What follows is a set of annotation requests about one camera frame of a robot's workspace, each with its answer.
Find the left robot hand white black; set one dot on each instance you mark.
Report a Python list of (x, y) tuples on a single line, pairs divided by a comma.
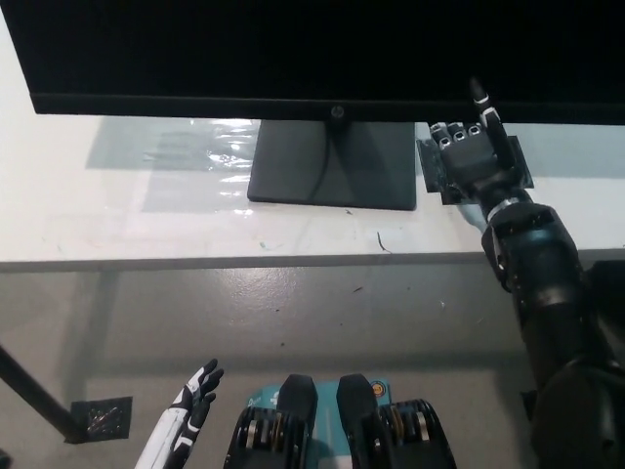
[(180, 420)]

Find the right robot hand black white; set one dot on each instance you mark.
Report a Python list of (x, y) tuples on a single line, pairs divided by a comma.
[(471, 156)]

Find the black HP computer monitor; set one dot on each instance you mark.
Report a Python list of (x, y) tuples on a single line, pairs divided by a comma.
[(293, 49)]

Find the black metal table leg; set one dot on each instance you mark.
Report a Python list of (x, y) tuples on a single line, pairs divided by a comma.
[(34, 391)]

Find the dark round object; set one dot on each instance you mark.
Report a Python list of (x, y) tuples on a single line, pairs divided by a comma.
[(4, 459)]

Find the clear plastic tape sheet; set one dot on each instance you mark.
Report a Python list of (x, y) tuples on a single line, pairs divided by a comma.
[(195, 151)]

